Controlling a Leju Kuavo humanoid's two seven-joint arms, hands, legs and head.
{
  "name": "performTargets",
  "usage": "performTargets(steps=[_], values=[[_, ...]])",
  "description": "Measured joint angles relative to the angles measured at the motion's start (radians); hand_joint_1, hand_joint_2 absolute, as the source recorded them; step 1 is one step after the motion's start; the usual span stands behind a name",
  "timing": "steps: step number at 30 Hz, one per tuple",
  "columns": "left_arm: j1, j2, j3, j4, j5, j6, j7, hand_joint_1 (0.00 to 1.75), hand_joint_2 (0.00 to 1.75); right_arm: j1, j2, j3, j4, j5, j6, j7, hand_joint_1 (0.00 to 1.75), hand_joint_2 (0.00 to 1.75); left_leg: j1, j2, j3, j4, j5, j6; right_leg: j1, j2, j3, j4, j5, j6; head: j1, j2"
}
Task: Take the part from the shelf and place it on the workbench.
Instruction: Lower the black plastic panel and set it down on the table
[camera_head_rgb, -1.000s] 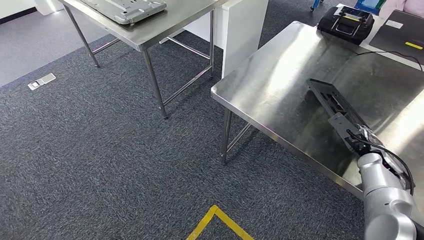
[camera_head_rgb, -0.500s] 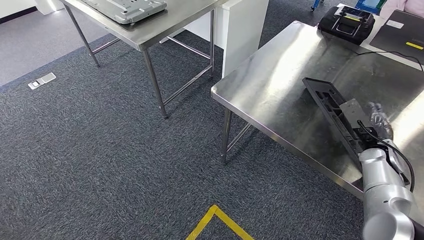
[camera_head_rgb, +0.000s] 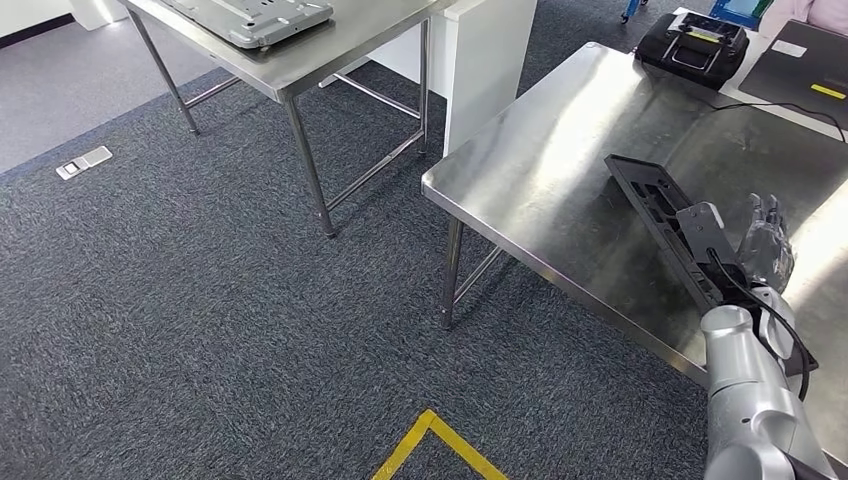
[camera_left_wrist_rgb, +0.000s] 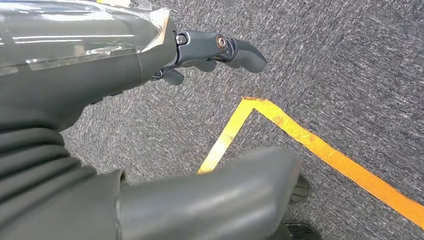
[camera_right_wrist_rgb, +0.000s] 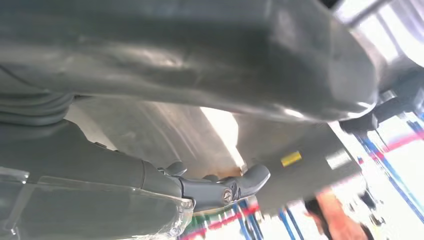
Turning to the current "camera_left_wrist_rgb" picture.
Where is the yellow floor tape square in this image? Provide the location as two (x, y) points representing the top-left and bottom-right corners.
(197, 96), (424, 230)

